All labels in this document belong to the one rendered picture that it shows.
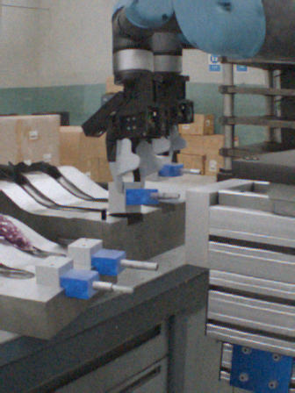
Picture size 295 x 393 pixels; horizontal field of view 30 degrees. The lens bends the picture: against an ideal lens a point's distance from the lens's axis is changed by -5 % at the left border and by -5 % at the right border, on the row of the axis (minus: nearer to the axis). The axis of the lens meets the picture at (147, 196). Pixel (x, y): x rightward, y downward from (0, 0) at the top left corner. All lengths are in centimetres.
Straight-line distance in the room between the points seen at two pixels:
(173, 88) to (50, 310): 70
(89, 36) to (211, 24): 904
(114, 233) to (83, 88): 860
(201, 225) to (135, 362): 50
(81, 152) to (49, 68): 459
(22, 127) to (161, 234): 387
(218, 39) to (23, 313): 42
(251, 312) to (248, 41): 31
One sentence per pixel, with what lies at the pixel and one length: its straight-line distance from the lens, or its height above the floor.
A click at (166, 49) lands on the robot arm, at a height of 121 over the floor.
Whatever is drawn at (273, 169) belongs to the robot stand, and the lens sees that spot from 56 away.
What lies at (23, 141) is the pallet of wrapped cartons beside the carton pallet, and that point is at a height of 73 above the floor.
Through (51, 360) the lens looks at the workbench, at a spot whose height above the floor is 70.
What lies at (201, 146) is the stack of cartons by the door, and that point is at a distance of 786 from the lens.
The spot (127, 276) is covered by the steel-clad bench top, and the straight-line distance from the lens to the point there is 97.
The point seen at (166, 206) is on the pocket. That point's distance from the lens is 114.
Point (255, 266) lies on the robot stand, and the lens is 64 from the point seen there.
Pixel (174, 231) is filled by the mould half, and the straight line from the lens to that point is 114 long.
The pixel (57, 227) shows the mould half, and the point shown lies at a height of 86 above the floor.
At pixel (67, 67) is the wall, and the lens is 981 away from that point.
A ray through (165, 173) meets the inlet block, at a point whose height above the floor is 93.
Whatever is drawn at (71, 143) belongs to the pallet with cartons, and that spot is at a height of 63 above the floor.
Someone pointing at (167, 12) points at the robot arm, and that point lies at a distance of 93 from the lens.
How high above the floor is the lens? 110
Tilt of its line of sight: 10 degrees down
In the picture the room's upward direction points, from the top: straight up
